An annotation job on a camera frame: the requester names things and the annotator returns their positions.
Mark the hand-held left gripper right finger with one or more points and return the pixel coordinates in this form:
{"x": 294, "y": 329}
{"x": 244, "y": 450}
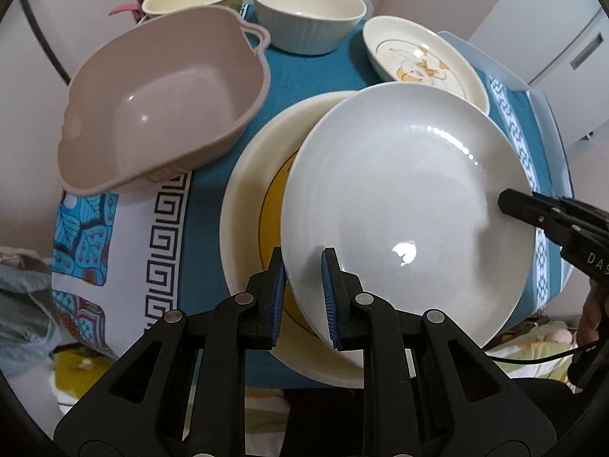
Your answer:
{"x": 329, "y": 295}

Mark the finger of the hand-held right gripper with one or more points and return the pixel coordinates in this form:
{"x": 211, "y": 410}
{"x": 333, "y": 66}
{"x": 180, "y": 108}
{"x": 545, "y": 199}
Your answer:
{"x": 523, "y": 204}

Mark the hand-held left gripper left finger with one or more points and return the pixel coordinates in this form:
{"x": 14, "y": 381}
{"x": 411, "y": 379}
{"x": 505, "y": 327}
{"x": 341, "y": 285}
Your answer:
{"x": 278, "y": 295}

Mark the plain white plate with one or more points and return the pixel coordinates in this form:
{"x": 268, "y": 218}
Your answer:
{"x": 404, "y": 176}

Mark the person's right hand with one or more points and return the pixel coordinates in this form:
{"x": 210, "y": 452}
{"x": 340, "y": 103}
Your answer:
{"x": 589, "y": 319}

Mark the yellow green printed blanket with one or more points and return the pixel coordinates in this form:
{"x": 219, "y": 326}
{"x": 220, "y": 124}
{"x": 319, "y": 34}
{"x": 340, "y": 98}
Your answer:
{"x": 533, "y": 338}

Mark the clear plastic storage box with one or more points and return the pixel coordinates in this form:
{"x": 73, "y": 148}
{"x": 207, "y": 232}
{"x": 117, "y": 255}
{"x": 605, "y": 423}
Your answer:
{"x": 480, "y": 57}

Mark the white cabinet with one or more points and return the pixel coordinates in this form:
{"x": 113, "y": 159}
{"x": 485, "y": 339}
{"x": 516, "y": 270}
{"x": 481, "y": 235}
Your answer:
{"x": 533, "y": 9}

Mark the cream plate with cartoon print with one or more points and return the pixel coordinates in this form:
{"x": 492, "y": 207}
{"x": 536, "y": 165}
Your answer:
{"x": 418, "y": 33}

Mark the teal tablecloth with white stripes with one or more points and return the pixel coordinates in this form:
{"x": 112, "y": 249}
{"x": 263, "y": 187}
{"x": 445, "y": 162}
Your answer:
{"x": 285, "y": 76}

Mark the grey cloth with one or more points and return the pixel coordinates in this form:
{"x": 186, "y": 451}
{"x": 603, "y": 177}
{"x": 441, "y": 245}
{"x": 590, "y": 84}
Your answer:
{"x": 24, "y": 304}

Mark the white ribbed bowl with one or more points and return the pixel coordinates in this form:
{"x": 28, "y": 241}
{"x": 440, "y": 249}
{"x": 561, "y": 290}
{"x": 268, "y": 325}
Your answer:
{"x": 304, "y": 33}

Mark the black curved rod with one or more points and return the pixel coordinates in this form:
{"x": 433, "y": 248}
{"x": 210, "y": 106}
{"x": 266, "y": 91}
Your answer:
{"x": 43, "y": 43}

